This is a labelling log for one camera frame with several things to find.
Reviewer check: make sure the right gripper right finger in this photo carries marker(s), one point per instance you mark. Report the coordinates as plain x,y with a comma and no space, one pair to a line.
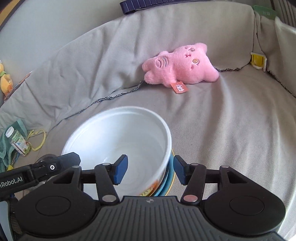
193,176

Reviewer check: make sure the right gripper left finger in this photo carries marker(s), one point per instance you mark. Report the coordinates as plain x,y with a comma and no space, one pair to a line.
106,176

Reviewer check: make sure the blue enamel bowl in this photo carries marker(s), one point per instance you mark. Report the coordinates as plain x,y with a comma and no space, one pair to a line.
159,189

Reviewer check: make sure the white bowl yellow rim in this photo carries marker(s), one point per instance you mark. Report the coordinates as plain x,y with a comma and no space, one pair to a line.
170,177

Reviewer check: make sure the white plastic tub bowl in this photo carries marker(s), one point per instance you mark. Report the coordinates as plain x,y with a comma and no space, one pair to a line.
142,135

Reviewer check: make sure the green towel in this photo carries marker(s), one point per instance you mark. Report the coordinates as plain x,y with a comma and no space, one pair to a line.
8,153

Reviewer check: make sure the vitamin gummy bottle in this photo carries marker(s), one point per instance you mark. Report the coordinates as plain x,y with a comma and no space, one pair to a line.
17,140

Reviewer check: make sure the yellow ribbon loop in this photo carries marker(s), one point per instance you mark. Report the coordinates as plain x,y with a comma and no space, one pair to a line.
36,139

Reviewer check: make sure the beige sofa cover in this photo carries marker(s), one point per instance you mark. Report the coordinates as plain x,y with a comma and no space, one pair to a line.
176,122

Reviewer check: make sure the yellow duck plush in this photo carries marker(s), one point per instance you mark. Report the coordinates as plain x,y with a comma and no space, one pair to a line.
7,84

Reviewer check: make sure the pink plush toy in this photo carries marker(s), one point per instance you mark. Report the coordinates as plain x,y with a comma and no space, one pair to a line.
188,64

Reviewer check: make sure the small yellow white object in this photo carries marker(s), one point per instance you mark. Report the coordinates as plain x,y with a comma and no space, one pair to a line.
258,61

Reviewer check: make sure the navy blue book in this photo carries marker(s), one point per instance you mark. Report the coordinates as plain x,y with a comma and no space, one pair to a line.
131,6

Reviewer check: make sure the framed red picture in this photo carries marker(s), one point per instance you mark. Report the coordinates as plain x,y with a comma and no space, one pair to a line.
8,8

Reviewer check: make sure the green card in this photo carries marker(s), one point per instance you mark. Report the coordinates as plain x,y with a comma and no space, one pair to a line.
264,11

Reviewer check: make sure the beige curtain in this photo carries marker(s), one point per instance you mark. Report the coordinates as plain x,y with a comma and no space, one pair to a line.
285,11

